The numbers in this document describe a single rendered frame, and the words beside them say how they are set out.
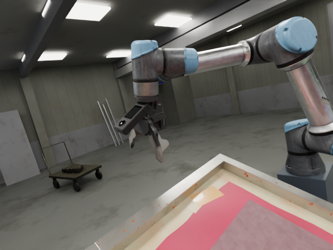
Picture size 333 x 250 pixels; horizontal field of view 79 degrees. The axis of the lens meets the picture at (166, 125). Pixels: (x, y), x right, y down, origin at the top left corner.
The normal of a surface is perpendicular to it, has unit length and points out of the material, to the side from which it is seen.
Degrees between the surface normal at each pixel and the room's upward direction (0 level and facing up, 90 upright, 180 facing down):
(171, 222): 22
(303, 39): 83
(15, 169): 78
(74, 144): 90
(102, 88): 90
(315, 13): 90
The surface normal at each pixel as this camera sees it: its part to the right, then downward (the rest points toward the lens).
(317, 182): -0.72, 0.26
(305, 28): 0.18, -0.03
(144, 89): 0.03, 0.34
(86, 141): 0.66, -0.04
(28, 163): 0.60, -0.25
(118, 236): 0.06, -0.92
